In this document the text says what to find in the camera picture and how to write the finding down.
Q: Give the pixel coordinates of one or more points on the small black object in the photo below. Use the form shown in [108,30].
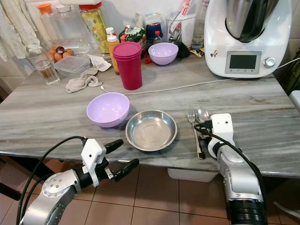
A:
[183,50]

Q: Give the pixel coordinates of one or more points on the dark purple shallot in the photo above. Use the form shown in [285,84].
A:
[60,49]

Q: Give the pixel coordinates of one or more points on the clear plastic lidded container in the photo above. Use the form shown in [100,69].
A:
[71,66]

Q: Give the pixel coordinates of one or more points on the clear drinking glass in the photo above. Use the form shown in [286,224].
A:
[46,70]

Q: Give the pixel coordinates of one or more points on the cream knitted hanging towel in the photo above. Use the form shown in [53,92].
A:
[21,23]

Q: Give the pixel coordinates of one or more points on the white side table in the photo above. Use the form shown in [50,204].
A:
[295,101]

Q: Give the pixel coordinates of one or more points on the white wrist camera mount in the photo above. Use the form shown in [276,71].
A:
[222,125]
[93,154]

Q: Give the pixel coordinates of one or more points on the clear bottle with white cap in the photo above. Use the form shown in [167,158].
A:
[70,28]

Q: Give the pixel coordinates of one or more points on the clear bottle with orange cap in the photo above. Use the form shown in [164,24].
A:
[47,23]

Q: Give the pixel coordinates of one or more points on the dark green bag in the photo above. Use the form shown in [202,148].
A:
[288,70]

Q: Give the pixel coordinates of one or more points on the white kitchen cooking machine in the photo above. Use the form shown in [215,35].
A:
[220,37]

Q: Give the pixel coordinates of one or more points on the silver metal spoon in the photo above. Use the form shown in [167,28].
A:
[202,114]

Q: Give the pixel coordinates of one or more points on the small orange liquid bottle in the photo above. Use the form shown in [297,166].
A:
[112,54]

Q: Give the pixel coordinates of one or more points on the red and white paper pack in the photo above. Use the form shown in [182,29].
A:
[186,9]

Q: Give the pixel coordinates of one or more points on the white plastic bin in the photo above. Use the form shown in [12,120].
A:
[190,175]

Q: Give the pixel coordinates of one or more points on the silver metal fork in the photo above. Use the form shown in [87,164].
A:
[192,117]

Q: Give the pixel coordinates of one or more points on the white hanging towel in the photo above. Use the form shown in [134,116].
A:
[4,44]

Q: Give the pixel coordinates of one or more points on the grey crumpled rag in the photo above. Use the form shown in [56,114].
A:
[79,84]

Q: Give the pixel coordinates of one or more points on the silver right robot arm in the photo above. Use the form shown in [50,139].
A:
[239,178]

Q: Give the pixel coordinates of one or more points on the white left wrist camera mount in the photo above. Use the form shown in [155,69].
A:
[93,154]

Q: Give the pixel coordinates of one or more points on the stainless steel bowl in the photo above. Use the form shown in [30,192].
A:
[151,131]

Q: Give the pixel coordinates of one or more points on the brown egg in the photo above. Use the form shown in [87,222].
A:
[58,57]
[52,54]
[69,52]

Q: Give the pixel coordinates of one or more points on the dark blue jar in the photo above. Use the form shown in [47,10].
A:
[153,23]

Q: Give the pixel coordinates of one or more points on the small white capped bottle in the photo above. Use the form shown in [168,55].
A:
[110,32]

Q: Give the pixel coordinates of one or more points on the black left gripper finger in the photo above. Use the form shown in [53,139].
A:
[126,170]
[114,146]

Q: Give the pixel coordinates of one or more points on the large lilac plastic bowl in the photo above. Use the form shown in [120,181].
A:
[108,110]

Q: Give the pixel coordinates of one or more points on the small lilac plastic bowl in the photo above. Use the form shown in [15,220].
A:
[163,54]

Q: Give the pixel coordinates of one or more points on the clear plastic jug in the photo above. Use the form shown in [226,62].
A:
[180,30]

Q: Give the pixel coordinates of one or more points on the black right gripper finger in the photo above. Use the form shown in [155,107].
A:
[198,125]
[201,139]

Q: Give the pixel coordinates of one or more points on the green and red snack bag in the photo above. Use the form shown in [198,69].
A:
[132,34]

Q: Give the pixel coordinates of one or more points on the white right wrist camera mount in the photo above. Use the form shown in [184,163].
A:
[222,125]

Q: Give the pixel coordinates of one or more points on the tall clear plastic bottle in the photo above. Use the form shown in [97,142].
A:
[200,23]

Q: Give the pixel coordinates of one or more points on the yellow oil bottle red cap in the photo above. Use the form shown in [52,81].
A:
[93,23]

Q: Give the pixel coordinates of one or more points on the black table leg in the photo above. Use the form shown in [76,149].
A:
[10,191]

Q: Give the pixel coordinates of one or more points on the magenta plastic cup with lid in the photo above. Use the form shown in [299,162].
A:
[127,68]

